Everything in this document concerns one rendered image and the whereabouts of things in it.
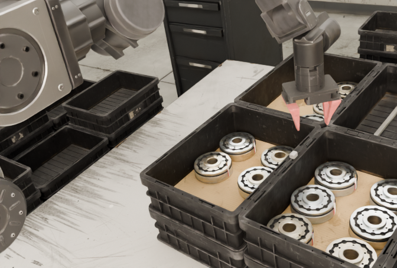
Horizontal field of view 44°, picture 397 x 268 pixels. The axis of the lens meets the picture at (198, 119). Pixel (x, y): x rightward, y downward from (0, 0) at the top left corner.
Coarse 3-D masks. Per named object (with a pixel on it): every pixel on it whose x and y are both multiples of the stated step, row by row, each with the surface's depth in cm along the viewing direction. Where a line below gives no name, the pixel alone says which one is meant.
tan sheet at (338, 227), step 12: (312, 180) 125; (360, 180) 122; (372, 180) 121; (360, 192) 118; (336, 204) 116; (348, 204) 115; (360, 204) 115; (336, 216) 113; (348, 216) 112; (324, 228) 110; (336, 228) 110; (348, 228) 109; (324, 240) 107
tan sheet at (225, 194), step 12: (264, 144) 141; (252, 156) 137; (240, 168) 133; (192, 180) 132; (228, 180) 130; (192, 192) 128; (204, 192) 127; (216, 192) 126; (228, 192) 125; (216, 204) 122; (228, 204) 122
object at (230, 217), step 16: (256, 112) 139; (272, 112) 136; (320, 128) 126; (176, 144) 130; (304, 144) 121; (160, 160) 125; (288, 160) 117; (144, 176) 120; (272, 176) 113; (160, 192) 117; (176, 192) 113; (256, 192) 109; (208, 208) 107; (224, 208) 106; (240, 208) 105
